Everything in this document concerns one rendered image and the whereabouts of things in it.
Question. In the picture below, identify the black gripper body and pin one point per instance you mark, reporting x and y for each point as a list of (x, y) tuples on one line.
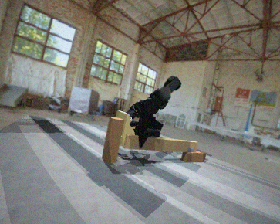
[(144, 125)]

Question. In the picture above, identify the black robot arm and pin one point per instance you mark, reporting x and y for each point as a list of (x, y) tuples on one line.
[(157, 100)]

